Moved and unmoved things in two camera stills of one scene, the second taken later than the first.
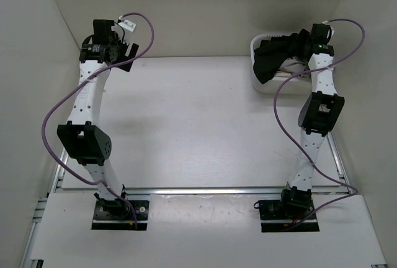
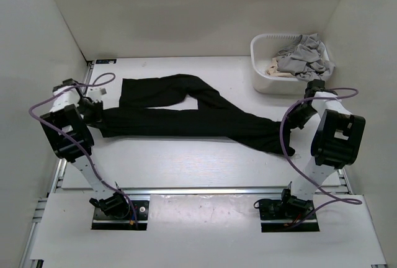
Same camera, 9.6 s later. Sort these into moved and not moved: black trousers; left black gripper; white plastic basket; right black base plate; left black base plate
Moved: black trousers; left black gripper
Not moved: white plastic basket; left black base plate; right black base plate
